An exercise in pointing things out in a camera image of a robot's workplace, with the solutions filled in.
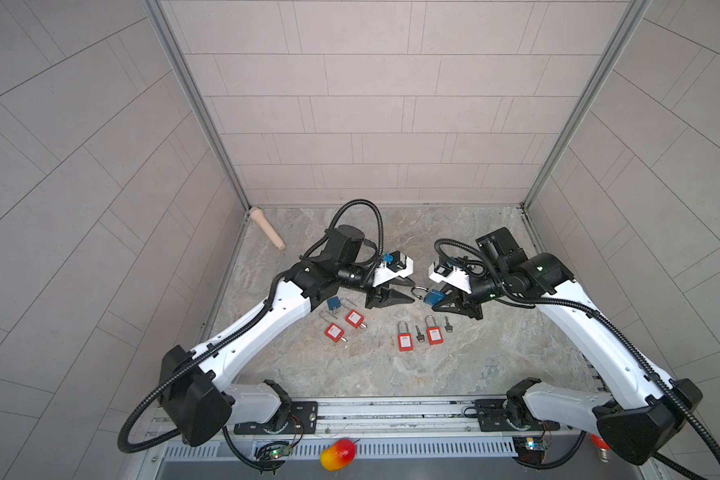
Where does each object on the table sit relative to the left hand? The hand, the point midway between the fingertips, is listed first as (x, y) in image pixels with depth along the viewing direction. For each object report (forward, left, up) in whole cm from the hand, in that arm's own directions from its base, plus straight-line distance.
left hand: (416, 291), depth 63 cm
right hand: (-1, -5, -4) cm, 6 cm away
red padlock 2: (0, +20, -25) cm, 32 cm away
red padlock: (0, -8, -26) cm, 27 cm away
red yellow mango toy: (-28, +16, -22) cm, 39 cm away
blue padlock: (-2, -3, 0) cm, 4 cm away
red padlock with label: (-2, 0, -26) cm, 26 cm away
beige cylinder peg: (+45, +53, -25) cm, 74 cm away
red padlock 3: (+4, +14, -26) cm, 30 cm away
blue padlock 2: (+10, +21, -27) cm, 36 cm away
